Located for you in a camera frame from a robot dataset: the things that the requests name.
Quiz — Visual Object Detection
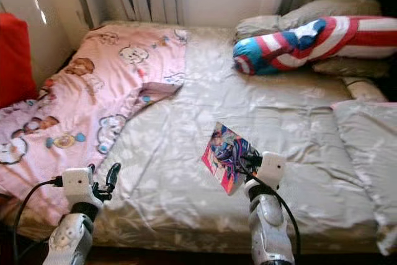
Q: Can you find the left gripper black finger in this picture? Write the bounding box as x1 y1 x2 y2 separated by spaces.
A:
104 163 122 192

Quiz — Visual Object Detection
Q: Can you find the anime cover comic book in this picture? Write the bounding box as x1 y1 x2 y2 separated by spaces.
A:
201 122 261 195

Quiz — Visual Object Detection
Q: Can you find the large grey pillow pink trim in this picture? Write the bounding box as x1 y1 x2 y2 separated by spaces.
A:
332 99 397 256

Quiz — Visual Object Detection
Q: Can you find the grey floral bedspread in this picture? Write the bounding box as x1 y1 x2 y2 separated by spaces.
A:
12 22 397 256

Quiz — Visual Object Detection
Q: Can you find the pink cartoon print blanket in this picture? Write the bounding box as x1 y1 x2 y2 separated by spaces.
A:
0 24 188 225

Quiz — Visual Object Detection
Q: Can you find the red white blue bolster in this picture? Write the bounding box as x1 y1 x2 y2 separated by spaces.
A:
233 16 397 76

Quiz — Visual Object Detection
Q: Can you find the small cream printed pillow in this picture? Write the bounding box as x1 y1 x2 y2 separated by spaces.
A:
341 77 386 103

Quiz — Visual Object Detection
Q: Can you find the thick red cushion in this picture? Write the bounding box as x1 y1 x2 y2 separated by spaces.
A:
0 12 38 109

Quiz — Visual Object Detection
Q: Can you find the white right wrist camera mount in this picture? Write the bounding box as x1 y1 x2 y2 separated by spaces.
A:
248 151 287 199

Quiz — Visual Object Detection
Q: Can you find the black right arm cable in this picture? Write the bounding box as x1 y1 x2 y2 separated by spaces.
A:
236 163 301 256

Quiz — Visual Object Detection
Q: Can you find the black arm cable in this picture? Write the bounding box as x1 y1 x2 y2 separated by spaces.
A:
12 177 64 265
236 163 301 256

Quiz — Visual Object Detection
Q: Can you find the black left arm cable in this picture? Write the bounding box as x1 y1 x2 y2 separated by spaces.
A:
12 177 64 265

